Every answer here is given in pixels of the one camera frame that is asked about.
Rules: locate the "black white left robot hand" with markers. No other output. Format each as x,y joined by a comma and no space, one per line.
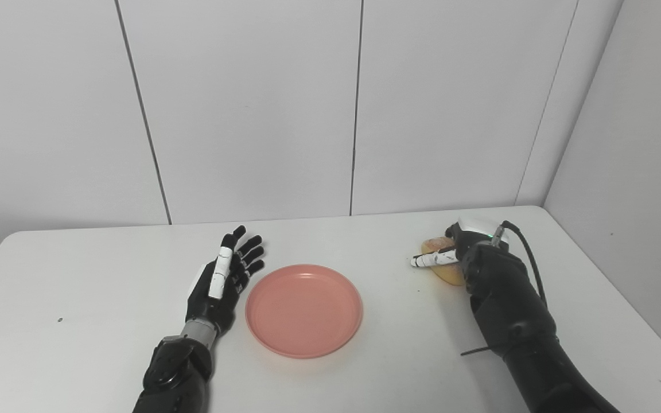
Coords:
201,301

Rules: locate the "pink round plate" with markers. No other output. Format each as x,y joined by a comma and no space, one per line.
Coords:
304,310

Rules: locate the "golden bread roll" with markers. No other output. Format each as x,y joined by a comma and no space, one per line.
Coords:
450,275

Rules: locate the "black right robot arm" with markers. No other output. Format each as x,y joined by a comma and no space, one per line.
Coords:
514,321

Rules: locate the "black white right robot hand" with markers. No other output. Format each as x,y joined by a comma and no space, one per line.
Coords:
474,229

